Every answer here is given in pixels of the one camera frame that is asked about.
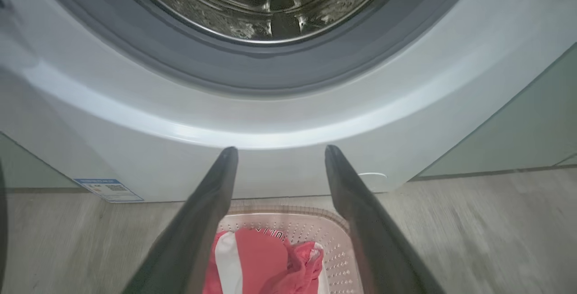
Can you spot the white front-load washing machine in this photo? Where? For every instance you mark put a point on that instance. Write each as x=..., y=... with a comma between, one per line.
x=288, y=118

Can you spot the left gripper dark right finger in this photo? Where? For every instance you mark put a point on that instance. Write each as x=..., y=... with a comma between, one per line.
x=369, y=231

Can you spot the pale green cabinet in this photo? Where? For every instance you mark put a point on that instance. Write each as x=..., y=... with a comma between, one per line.
x=27, y=172
x=518, y=127

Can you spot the red and white clothing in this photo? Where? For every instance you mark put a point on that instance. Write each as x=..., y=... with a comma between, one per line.
x=261, y=262

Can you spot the round white filter cover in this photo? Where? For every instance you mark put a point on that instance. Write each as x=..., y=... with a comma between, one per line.
x=376, y=181

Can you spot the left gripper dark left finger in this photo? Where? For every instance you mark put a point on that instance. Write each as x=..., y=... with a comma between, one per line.
x=198, y=231

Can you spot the blue white energy label sticker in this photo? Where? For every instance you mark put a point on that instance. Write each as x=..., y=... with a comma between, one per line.
x=108, y=190

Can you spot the cream perforated laundry basket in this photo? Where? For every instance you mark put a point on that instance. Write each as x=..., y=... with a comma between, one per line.
x=306, y=231

